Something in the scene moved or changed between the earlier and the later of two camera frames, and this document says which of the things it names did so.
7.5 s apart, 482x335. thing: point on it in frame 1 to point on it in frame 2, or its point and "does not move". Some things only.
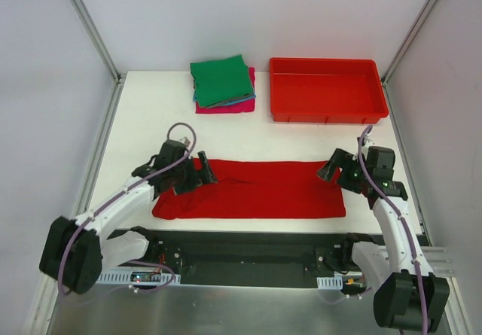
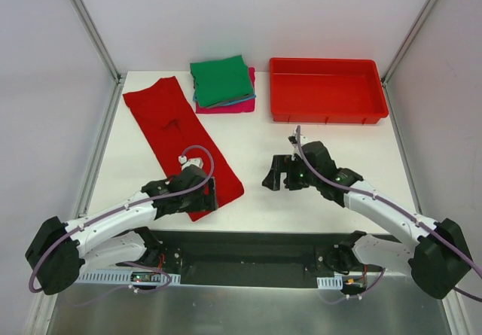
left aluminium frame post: x=88 y=22 does not move
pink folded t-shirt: x=247 y=106 does not move
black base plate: x=240 y=259 does not move
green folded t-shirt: x=217 y=80 does not move
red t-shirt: x=258 y=190 to x=172 y=129
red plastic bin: x=326 y=91 does not move
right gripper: x=343 y=170 to x=285 y=173
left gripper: x=194 y=176 to x=210 y=193
